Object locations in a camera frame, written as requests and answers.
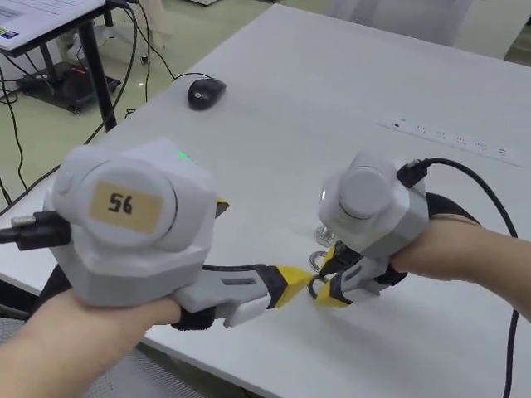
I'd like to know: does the person's left hand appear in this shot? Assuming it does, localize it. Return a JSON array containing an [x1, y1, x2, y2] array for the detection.
[[24, 265, 217, 357]]

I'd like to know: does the white laptop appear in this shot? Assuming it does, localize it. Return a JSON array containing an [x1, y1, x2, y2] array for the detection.
[[0, 0, 107, 53]]

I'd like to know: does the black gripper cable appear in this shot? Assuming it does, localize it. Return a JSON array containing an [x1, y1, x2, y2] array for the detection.
[[0, 210, 72, 252], [397, 156, 531, 398]]

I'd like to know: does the black floor cable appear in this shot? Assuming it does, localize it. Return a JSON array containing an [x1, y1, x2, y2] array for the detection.
[[0, 66, 28, 208]]

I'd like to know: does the person's body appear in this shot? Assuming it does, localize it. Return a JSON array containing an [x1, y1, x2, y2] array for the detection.
[[0, 303, 204, 398]]

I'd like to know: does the white power strip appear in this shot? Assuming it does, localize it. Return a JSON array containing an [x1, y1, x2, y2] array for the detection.
[[376, 112, 525, 169]]

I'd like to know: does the large metal washer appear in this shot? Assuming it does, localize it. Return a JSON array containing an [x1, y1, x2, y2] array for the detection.
[[308, 250, 329, 271]]

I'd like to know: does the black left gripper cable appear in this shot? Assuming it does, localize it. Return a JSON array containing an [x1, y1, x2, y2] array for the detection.
[[0, 210, 72, 252]]

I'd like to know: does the person's right hand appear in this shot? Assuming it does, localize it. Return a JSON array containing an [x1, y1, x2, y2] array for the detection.
[[374, 192, 485, 288]]

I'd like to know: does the black rolling stand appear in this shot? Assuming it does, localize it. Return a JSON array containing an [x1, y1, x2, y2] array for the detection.
[[15, 7, 122, 133]]

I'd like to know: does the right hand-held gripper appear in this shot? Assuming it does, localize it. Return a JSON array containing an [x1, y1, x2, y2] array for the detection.
[[309, 149, 431, 311]]

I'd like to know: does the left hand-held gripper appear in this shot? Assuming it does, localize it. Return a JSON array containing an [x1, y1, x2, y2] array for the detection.
[[42, 138, 313, 328]]

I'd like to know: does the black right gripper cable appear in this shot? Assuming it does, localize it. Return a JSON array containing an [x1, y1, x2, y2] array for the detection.
[[397, 156, 531, 398]]

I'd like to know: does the black computer mouse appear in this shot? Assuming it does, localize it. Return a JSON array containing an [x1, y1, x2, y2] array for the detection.
[[186, 77, 228, 112]]

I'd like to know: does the person's right forearm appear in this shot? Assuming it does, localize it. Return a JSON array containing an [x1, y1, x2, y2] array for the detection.
[[460, 223, 531, 285]]

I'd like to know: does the black mouse cable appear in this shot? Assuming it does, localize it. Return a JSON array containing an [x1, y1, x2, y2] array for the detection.
[[122, 2, 214, 85]]

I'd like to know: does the person's left forearm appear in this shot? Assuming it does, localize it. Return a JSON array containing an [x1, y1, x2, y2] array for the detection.
[[0, 318, 140, 398]]

